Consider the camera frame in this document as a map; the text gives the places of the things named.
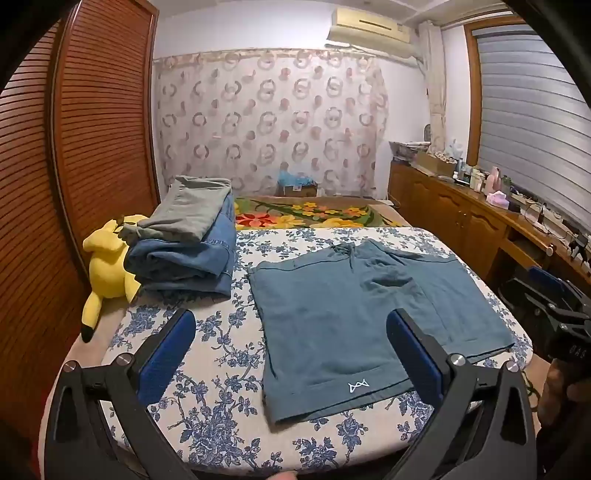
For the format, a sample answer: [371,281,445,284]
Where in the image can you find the teal pants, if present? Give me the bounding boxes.
[248,239,515,425]

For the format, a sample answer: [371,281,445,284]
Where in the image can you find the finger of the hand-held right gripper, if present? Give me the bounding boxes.
[529,266,571,298]
[500,277,578,326]

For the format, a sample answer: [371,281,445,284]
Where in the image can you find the blue plastic bag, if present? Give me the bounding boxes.
[277,170,315,185]

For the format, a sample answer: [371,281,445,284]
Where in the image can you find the beige lace curtain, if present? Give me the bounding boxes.
[418,23,446,153]

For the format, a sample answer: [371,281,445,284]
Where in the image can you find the folded blue denim jeans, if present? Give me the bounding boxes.
[126,191,237,297]

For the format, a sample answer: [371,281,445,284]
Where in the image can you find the grey window blind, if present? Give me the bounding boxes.
[475,28,591,222]

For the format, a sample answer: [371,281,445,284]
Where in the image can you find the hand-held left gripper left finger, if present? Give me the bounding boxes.
[44,308,199,480]

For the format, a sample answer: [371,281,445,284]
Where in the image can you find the wooden slatted wardrobe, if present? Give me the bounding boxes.
[0,0,160,462]

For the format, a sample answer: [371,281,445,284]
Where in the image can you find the colourful flower blanket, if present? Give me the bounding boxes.
[233,196,409,230]

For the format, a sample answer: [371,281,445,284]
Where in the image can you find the folded grey pants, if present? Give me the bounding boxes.
[122,175,232,241]

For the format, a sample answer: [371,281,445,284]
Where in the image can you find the person's right hand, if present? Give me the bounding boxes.
[539,360,591,428]

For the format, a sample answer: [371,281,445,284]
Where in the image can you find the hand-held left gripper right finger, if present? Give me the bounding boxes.
[385,308,539,480]

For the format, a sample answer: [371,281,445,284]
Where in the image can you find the wooden cabinet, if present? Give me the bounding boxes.
[388,159,591,296]

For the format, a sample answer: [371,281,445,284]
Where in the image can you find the yellow plush toy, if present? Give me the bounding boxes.
[82,213,148,343]

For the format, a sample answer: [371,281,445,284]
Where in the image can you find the ring patterned curtain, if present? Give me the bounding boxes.
[152,48,391,199]

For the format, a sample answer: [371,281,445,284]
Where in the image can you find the beige air conditioner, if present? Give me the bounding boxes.
[327,6,414,47]

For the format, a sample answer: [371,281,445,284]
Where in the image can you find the blue floral bed sheet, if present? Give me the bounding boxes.
[99,226,534,476]

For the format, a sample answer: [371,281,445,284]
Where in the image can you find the open cardboard box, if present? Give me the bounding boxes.
[416,152,455,177]

